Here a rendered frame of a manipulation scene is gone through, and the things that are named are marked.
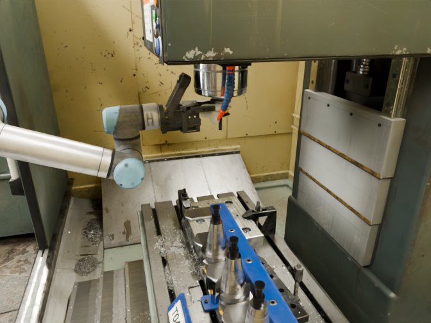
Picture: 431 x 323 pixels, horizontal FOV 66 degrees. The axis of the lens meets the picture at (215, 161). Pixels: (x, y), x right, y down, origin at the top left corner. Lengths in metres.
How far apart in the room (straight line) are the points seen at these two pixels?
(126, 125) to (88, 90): 1.06
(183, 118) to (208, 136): 1.17
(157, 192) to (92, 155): 1.14
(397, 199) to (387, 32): 0.51
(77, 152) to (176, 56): 0.36
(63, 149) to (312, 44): 0.60
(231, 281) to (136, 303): 0.72
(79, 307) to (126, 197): 0.75
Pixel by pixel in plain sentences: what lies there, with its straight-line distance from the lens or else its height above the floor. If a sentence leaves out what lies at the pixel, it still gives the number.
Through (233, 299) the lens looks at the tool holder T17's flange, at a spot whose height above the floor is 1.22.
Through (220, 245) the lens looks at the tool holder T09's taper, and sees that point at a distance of 0.70.
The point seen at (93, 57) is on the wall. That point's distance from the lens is 1.97.
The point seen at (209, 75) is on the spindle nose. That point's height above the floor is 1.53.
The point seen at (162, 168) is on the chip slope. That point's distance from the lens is 2.08.
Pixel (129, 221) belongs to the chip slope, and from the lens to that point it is 1.86.
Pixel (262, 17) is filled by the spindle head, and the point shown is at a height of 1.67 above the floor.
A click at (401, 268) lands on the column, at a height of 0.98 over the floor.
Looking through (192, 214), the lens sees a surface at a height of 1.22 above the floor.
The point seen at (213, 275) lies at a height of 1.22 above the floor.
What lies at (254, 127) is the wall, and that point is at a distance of 2.22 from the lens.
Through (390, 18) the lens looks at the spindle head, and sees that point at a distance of 0.84.
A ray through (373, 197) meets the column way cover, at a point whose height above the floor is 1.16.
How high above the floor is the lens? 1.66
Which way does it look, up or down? 23 degrees down
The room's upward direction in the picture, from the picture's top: straight up
